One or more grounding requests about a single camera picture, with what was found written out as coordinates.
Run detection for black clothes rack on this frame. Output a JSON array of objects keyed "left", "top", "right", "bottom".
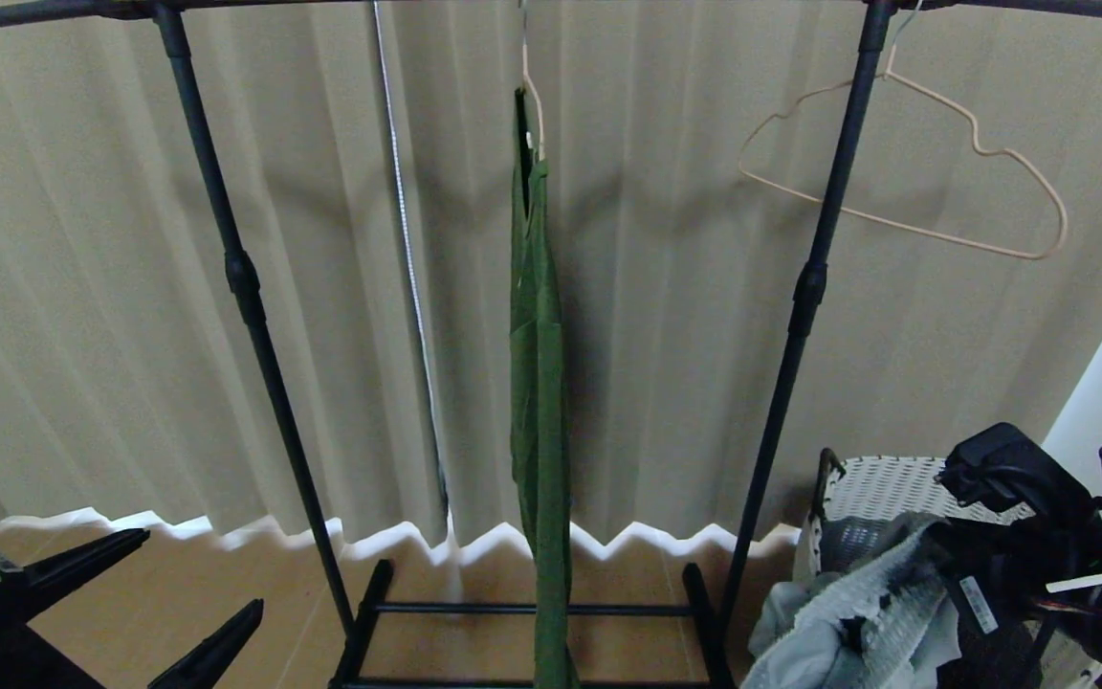
[{"left": 0, "top": 0, "right": 1102, "bottom": 689}]

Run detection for green printed shirt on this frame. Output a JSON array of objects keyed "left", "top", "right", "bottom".
[{"left": 510, "top": 86, "right": 581, "bottom": 689}]

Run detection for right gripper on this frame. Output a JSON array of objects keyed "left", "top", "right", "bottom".
[{"left": 929, "top": 522, "right": 1102, "bottom": 689}]

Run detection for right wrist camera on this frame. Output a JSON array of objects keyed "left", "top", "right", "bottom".
[{"left": 937, "top": 423, "right": 1099, "bottom": 532}]

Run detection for pink clothes hanger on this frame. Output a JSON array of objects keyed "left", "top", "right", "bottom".
[
  {"left": 738, "top": 10, "right": 1069, "bottom": 261},
  {"left": 518, "top": 0, "right": 548, "bottom": 162}
]

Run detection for white laundry basket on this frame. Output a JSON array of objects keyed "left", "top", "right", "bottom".
[{"left": 795, "top": 448, "right": 1102, "bottom": 689}]

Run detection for pale grey shorts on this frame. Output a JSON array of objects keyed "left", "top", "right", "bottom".
[{"left": 740, "top": 512, "right": 965, "bottom": 689}]

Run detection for beige curtain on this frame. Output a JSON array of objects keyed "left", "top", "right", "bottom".
[{"left": 0, "top": 0, "right": 1102, "bottom": 566}]

